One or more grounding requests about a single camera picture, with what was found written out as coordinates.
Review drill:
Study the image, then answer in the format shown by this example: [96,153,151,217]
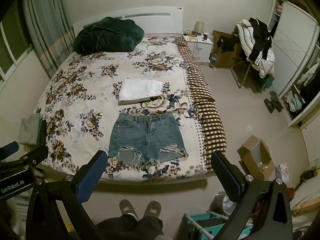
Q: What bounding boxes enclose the person's right leg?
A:
[137,215,164,240]

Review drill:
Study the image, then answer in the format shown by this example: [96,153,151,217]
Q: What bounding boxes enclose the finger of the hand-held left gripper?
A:
[0,119,49,174]
[0,141,20,159]

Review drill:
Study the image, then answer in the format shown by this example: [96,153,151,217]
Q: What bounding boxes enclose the person's leg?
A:
[137,215,164,240]
[96,213,139,240]

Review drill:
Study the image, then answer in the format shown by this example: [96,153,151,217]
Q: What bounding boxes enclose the brown checked bed sheet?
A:
[173,37,228,173]

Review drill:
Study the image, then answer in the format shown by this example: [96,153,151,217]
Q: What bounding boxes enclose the beige cloth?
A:
[291,177,320,217]

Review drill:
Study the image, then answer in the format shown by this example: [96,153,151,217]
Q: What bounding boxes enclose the person's left slipper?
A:
[119,199,139,221]

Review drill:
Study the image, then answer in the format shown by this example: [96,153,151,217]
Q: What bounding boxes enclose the printed packet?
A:
[275,164,289,182]

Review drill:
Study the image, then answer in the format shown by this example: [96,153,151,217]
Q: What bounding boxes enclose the person's slipper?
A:
[119,199,139,221]
[143,200,162,222]

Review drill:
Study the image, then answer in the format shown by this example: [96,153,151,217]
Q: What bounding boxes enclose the floral bed blanket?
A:
[35,36,218,182]

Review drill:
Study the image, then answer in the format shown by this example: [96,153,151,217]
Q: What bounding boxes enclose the person's right slipper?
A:
[143,200,162,222]

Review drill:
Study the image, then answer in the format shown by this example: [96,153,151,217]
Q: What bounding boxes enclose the grey-green curtain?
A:
[21,0,76,79]

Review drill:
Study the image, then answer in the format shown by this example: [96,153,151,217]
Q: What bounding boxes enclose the black white-striped garment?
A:
[246,17,273,66]

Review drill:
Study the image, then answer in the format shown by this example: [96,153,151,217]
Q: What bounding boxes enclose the white-framed window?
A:
[0,5,38,88]

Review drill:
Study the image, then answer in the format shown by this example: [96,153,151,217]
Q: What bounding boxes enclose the white nightstand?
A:
[182,32,214,64]

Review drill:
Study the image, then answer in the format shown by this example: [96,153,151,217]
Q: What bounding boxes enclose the dark green duvet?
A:
[72,16,145,55]

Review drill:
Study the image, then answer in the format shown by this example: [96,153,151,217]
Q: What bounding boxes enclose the person's left leg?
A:
[96,213,139,240]

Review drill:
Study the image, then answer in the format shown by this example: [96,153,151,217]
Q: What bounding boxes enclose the pale folded clothes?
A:
[285,90,307,112]

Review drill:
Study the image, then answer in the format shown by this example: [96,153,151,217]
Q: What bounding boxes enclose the dark lumpy object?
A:
[265,91,284,113]

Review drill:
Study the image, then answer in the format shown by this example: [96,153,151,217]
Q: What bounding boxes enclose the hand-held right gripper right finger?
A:
[211,151,293,240]

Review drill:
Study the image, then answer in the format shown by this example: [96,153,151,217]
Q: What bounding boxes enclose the bed with white headboard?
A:
[34,6,228,186]

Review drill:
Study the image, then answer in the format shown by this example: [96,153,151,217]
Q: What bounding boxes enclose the white wardrobe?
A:
[266,0,320,128]

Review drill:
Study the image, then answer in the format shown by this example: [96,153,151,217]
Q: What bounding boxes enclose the teal box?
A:
[261,76,276,89]

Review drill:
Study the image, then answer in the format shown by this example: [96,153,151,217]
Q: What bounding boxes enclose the teal storage rack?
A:
[181,211,254,240]

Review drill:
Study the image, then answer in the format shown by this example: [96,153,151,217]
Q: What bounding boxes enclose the silver metal bucket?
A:
[212,191,238,217]

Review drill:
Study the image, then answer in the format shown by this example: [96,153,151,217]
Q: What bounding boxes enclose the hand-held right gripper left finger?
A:
[25,150,108,240]

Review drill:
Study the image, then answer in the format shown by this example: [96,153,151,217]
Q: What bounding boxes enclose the metal folding chair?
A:
[230,52,266,91]

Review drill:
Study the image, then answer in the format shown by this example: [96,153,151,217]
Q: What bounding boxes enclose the blue denim shorts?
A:
[108,112,189,169]

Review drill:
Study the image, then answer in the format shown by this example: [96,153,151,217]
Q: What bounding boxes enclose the white folded pants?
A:
[117,79,164,106]

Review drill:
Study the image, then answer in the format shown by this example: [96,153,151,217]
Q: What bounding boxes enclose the grey folded cloth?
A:
[19,112,42,146]

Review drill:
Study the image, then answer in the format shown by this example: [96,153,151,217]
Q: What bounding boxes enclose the open cardboard box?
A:
[237,135,276,181]

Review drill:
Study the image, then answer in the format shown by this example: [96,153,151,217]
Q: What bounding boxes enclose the chair with piled clothes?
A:
[235,20,276,79]

